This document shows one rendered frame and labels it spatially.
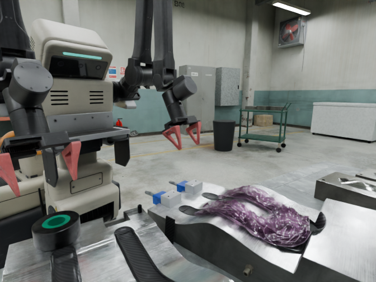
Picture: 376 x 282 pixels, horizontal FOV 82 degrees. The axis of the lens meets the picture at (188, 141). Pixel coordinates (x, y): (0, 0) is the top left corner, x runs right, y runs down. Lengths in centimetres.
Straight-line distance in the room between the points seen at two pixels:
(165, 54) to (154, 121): 557
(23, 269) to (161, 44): 67
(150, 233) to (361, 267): 36
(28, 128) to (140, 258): 32
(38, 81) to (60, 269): 32
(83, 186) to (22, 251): 42
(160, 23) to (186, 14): 629
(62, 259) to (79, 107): 52
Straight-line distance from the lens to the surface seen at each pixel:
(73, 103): 83
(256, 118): 853
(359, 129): 687
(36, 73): 47
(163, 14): 81
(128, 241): 48
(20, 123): 51
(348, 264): 45
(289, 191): 94
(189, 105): 622
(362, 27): 803
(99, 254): 46
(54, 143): 49
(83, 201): 88
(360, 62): 786
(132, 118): 608
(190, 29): 706
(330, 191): 89
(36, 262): 49
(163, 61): 77
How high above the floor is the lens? 117
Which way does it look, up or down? 12 degrees down
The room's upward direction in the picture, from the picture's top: straight up
